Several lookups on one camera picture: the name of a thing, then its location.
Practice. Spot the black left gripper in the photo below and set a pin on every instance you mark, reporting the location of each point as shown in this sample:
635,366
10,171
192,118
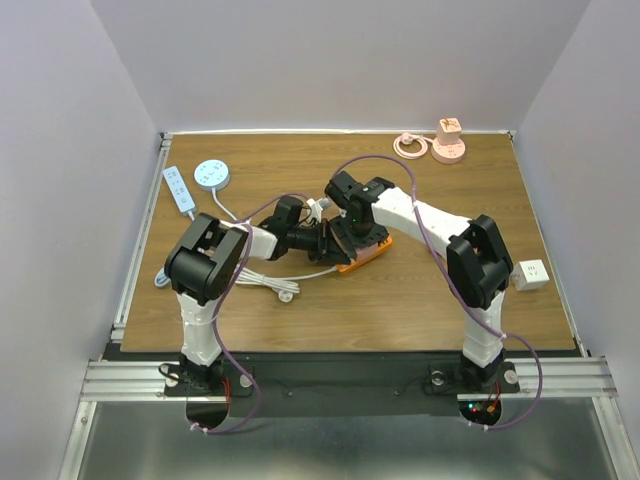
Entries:
325,249

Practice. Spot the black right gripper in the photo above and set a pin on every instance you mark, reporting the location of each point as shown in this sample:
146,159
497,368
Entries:
351,242

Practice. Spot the orange power strip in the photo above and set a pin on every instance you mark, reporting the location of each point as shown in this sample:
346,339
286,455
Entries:
346,268

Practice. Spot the pink round socket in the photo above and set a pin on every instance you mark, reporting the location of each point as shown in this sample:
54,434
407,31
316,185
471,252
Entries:
448,153

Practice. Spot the pink cube adapter with drawing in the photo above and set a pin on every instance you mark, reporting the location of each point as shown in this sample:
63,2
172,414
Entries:
448,131

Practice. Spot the grey round socket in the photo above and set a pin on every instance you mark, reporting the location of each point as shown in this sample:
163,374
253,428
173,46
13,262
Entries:
212,174

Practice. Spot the white cube adapter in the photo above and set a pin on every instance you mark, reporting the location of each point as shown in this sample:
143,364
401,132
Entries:
530,275

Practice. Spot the light blue power strip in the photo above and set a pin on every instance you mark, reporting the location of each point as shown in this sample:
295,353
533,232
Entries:
179,191

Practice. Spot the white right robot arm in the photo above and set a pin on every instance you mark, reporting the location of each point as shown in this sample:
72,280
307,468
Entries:
471,253

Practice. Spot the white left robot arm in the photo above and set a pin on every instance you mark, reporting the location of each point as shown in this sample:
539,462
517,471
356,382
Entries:
206,261

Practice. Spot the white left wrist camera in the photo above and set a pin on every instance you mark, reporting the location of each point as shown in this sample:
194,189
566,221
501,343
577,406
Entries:
317,207

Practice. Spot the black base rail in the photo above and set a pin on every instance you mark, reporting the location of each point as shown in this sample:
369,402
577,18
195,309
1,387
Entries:
285,385

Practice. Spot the aluminium frame rail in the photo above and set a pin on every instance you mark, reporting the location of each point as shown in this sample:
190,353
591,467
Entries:
565,377

